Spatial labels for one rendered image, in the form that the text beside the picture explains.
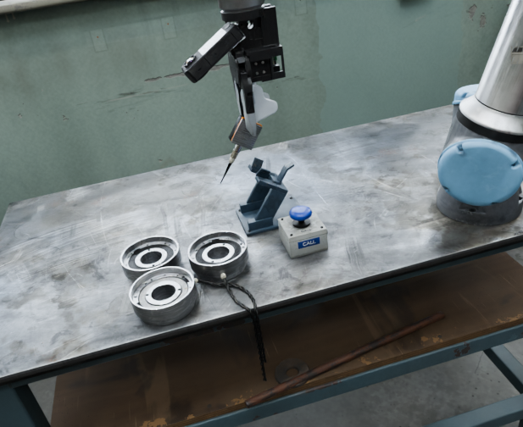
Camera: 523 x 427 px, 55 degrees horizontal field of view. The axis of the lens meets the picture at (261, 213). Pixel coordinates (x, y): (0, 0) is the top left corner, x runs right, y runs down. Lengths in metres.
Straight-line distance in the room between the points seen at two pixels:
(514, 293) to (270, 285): 0.60
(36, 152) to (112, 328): 1.78
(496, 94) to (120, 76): 1.88
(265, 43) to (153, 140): 1.68
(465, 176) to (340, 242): 0.26
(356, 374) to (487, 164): 0.49
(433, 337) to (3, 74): 2.00
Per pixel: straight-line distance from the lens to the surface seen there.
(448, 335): 1.11
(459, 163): 0.77
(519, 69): 0.75
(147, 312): 0.79
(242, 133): 0.91
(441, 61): 2.87
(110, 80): 2.41
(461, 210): 0.97
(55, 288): 0.98
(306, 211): 0.87
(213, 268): 0.84
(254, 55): 0.85
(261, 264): 0.88
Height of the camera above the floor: 1.33
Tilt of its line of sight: 31 degrees down
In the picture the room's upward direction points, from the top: 8 degrees counter-clockwise
